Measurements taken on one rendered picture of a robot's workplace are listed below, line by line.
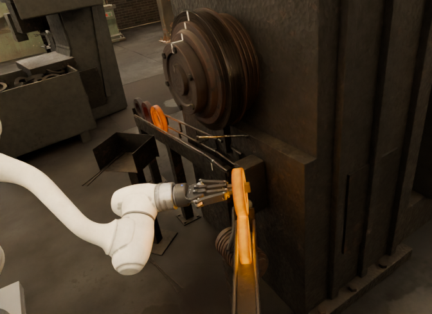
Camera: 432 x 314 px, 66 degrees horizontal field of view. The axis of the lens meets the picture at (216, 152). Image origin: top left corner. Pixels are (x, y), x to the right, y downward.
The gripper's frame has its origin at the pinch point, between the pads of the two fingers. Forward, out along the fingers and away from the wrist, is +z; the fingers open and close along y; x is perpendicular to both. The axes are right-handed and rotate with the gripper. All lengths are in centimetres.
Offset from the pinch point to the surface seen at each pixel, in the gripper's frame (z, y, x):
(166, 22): -171, -727, -35
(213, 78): -4.8, -28.4, 27.6
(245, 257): -0.5, 13.6, -16.1
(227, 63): 1.3, -25.9, 32.3
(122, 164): -68, -68, -24
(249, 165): 2.9, -23.3, -7.0
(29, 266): -144, -53, -79
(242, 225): -0.2, 7.6, -8.4
